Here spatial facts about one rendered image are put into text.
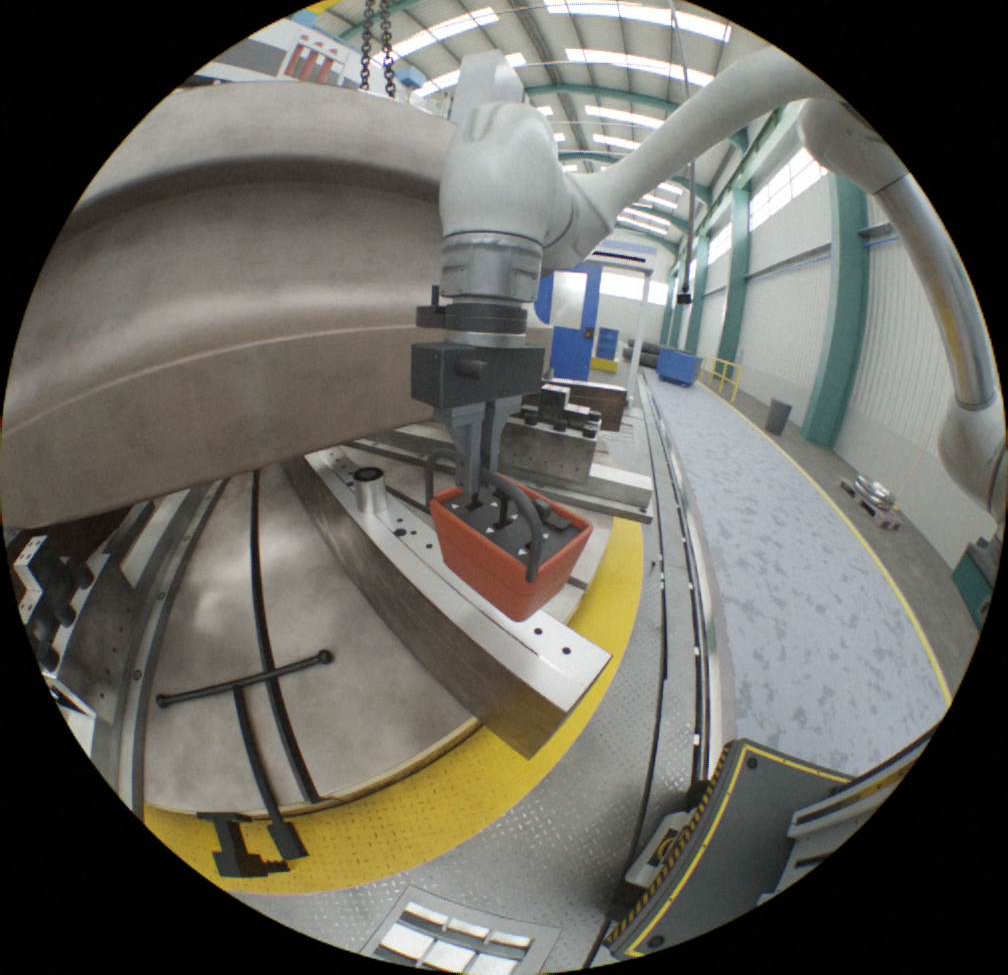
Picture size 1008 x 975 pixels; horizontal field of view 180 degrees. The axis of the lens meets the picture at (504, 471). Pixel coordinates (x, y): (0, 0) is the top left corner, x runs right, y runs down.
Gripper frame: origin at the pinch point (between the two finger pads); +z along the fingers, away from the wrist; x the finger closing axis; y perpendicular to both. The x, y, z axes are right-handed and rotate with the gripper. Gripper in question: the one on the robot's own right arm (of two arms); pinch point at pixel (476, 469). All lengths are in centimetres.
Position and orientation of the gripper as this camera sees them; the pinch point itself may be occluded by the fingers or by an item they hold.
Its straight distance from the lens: 34.5
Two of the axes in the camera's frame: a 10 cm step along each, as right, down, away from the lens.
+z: -0.9, 8.8, 4.6
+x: 6.9, -2.8, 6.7
